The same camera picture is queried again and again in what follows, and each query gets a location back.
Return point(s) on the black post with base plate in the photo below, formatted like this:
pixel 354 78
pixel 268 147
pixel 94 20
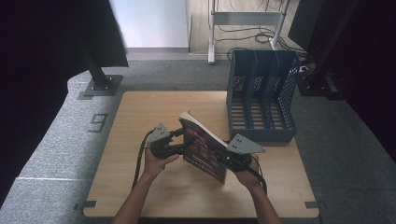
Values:
pixel 101 82

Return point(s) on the white metal stand frame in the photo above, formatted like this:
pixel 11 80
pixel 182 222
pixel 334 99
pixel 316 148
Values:
pixel 243 18

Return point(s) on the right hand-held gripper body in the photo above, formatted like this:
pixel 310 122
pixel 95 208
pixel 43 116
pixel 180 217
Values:
pixel 243 152

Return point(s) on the black curtain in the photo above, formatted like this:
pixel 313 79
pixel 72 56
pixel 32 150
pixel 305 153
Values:
pixel 46 62

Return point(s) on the black stand with dark base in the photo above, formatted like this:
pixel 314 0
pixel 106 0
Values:
pixel 320 81

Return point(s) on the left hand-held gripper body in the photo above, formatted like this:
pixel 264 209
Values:
pixel 162 146

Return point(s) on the purple glossy magazine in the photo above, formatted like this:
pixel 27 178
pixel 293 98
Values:
pixel 202 149

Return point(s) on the person's right hand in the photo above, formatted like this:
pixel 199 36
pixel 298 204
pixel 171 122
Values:
pixel 247 177

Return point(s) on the blue plastic file rack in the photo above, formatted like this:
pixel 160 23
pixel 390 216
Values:
pixel 261 118

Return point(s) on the person's left hand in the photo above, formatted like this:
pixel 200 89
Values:
pixel 157 166

